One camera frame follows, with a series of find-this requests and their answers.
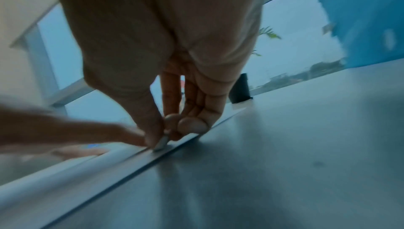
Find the person's left hand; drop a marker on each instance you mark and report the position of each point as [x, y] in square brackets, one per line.
[63, 130]

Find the person's right hand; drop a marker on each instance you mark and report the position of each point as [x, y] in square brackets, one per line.
[142, 35]

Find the white paper sheet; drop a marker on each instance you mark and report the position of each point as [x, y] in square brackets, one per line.
[94, 185]

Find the green potted fern black pot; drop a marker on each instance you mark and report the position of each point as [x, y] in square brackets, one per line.
[240, 88]

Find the blue patterned cushion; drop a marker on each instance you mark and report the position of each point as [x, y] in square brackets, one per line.
[363, 18]

